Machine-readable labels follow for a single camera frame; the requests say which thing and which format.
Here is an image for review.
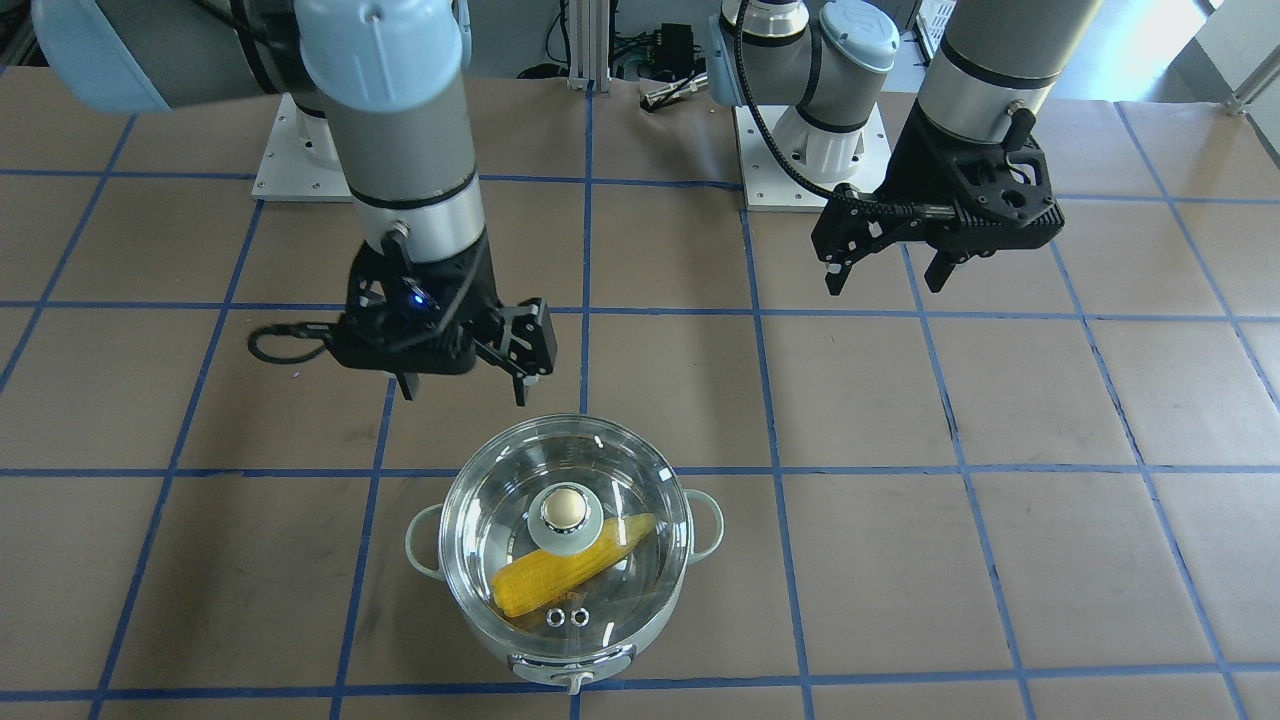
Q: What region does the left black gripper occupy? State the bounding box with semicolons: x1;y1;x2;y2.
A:
810;105;1011;296

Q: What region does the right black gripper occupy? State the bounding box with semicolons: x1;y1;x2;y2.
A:
385;234;558;407

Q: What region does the glass pot lid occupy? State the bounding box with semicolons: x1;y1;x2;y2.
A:
438;415;692;661

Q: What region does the yellow corn cob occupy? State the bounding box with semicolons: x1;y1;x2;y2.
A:
492;512;658;618

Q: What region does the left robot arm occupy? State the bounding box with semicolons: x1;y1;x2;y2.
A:
707;1;1100;295

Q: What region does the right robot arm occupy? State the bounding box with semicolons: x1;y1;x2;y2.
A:
31;1;557;405

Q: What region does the pale green steel pot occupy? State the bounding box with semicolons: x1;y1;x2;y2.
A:
404;415;724;697

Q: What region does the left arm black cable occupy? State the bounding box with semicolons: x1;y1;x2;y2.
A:
730;0;956;222

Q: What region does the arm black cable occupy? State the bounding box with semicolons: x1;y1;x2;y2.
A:
730;0;956;222
246;322;337;365

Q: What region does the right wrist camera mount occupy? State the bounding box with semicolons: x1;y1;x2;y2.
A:
324;238;489;375

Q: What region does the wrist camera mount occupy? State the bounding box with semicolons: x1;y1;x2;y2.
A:
324;238;489;375
928;136;1066;259

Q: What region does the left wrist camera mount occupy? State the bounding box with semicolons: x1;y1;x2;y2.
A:
928;136;1066;259

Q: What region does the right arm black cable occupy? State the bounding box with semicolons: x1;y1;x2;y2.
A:
246;322;337;365

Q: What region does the aluminium frame post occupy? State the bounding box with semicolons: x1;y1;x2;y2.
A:
564;0;613;94

